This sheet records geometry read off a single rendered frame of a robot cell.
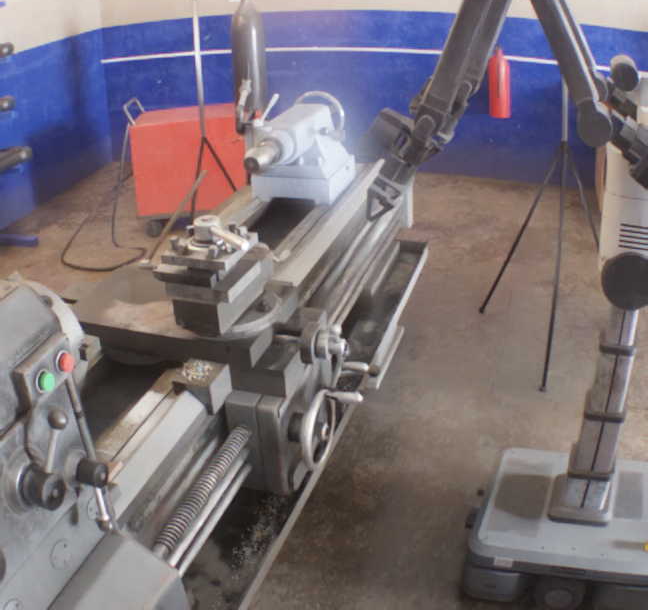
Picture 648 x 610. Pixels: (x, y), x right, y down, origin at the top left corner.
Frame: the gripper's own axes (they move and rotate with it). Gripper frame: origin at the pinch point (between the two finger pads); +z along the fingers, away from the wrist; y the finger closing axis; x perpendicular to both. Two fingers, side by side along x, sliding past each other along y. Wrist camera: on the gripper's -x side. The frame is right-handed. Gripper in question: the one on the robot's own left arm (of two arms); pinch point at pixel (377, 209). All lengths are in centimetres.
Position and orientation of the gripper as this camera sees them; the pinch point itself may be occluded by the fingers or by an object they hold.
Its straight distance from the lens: 161.6
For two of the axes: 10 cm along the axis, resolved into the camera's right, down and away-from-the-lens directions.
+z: -4.2, 7.2, 5.5
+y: -3.7, 4.2, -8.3
